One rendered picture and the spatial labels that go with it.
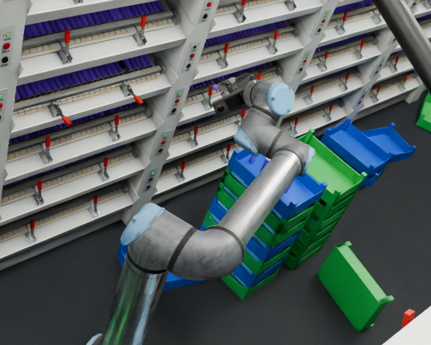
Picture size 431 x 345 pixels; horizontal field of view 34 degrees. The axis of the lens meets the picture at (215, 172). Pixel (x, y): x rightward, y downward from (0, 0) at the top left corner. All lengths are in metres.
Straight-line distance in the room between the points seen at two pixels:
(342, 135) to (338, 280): 0.98
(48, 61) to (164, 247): 0.69
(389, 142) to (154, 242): 2.52
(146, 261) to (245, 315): 1.19
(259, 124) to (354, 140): 1.68
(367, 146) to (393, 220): 0.42
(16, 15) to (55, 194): 0.82
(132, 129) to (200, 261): 0.99
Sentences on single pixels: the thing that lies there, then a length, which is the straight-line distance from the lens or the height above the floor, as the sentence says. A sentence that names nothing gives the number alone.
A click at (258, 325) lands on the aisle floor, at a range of 2.78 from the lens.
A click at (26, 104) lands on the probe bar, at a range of 2.12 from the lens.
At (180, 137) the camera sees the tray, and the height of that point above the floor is 0.36.
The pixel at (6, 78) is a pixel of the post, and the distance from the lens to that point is 1.94.
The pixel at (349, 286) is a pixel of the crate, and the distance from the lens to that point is 2.90.
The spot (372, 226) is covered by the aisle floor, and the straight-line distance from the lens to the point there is 3.40.
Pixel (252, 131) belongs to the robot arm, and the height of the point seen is 0.91.
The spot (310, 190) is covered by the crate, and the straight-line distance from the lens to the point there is 2.62.
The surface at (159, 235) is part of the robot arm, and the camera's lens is 1.59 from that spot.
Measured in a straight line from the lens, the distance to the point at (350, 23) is 3.18.
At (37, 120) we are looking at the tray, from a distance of 2.14.
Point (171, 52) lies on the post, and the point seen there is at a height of 0.83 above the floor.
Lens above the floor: 2.13
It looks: 41 degrees down
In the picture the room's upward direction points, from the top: 23 degrees clockwise
